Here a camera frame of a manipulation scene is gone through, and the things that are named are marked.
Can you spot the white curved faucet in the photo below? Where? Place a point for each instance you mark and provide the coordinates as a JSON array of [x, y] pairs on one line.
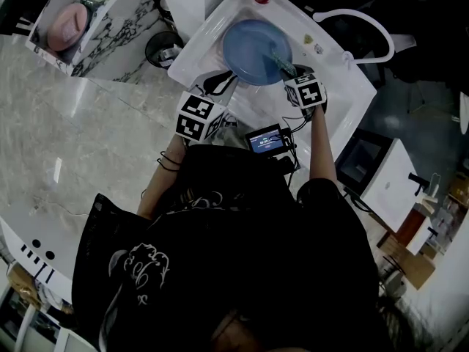
[[383, 31]]

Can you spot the black mesh wastebasket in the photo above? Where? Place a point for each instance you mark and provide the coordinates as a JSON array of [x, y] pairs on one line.
[[161, 48]]

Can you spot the small grey scrap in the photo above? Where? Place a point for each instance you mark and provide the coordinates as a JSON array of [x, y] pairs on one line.
[[318, 48]]

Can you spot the person's right forearm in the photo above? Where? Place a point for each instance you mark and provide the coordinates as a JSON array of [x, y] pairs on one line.
[[322, 149]]

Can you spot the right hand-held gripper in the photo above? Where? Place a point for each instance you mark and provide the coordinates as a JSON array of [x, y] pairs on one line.
[[308, 92]]

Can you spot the large blue plate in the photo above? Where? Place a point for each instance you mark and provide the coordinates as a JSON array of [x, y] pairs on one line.
[[249, 50]]

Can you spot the white panel with holes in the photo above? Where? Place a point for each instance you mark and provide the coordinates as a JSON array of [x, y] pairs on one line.
[[33, 248]]

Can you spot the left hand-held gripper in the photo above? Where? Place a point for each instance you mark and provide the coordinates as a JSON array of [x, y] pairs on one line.
[[196, 117]]

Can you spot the small yellowish scrap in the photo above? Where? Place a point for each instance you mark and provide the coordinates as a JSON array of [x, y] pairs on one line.
[[309, 39]]

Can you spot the marble sink cabinet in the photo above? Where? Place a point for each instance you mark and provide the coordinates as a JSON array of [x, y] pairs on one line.
[[121, 39]]

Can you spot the black wrist bands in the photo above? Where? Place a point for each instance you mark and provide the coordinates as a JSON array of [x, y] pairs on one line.
[[169, 161]]

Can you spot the small screen device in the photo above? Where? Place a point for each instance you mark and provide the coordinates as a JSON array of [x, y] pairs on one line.
[[265, 139]]

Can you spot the brown wooden cabinet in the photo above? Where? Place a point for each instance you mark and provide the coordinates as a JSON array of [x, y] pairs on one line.
[[406, 255]]

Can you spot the person's black printed shirt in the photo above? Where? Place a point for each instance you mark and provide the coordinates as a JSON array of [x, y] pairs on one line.
[[227, 255]]

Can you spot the pink wash basin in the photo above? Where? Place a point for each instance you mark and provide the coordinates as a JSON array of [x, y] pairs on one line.
[[67, 28]]

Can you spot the black faucet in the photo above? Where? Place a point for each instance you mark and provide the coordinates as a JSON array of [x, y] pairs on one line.
[[417, 181]]

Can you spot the black-framed white-top stand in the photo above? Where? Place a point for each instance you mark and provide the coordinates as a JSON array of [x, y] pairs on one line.
[[388, 182]]

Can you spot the white sink basin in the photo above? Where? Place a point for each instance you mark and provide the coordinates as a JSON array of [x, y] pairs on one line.
[[340, 83]]

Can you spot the person's left forearm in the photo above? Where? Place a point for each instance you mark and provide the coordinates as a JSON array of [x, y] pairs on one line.
[[161, 185]]

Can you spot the green scrubbing sponge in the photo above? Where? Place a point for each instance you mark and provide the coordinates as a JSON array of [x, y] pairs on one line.
[[282, 61]]

